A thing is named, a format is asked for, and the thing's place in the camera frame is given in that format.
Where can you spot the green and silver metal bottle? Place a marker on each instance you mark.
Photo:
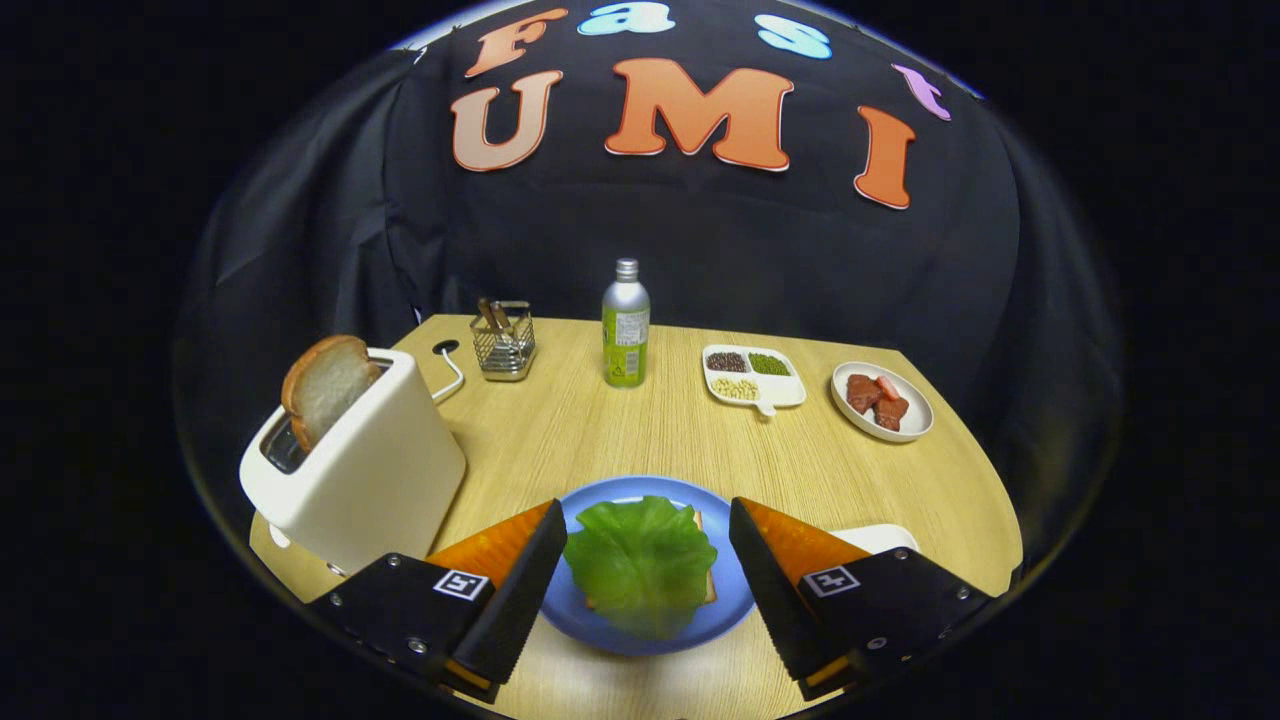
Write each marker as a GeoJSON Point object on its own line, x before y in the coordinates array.
{"type": "Point", "coordinates": [625, 330]}

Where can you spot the blue plate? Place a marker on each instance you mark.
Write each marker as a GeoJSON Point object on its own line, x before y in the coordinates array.
{"type": "Point", "coordinates": [600, 628]}

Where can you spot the pile of green beans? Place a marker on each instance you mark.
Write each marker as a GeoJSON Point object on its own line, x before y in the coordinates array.
{"type": "Point", "coordinates": [769, 364]}

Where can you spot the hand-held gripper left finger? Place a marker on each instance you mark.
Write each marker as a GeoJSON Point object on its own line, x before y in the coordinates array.
{"type": "Point", "coordinates": [520, 600]}

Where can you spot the white toaster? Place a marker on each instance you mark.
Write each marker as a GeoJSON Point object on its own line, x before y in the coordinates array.
{"type": "Point", "coordinates": [370, 470]}

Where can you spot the pile of yellow beans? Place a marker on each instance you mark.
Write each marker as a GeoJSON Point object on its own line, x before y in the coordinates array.
{"type": "Point", "coordinates": [735, 389]}

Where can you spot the black backdrop cloth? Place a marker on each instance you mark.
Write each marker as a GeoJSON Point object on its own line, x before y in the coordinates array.
{"type": "Point", "coordinates": [700, 250]}

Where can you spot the green lettuce leaf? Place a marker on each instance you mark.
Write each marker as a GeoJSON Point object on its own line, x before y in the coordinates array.
{"type": "Point", "coordinates": [640, 565]}

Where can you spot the pile of dark beans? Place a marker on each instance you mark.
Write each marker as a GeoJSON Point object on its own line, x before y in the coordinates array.
{"type": "Point", "coordinates": [727, 362]}

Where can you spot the white divided dish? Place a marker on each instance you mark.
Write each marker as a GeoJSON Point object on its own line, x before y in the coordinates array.
{"type": "Point", "coordinates": [785, 390]}

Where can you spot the white oval plate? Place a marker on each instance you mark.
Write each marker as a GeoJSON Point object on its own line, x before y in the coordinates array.
{"type": "Point", "coordinates": [915, 410]}

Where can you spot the white square plate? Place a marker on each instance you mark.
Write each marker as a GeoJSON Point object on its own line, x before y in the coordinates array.
{"type": "Point", "coordinates": [880, 538]}

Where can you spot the brown crust bread slice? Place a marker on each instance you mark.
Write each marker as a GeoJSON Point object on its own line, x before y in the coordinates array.
{"type": "Point", "coordinates": [325, 390]}

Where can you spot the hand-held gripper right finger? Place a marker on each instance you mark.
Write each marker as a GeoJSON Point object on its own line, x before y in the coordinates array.
{"type": "Point", "coordinates": [770, 590]}

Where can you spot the square white bread slice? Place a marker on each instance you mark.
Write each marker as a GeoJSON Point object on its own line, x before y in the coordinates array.
{"type": "Point", "coordinates": [709, 590]}

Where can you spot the brown meat piece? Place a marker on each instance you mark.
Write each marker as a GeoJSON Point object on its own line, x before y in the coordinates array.
{"type": "Point", "coordinates": [890, 414]}
{"type": "Point", "coordinates": [862, 393]}

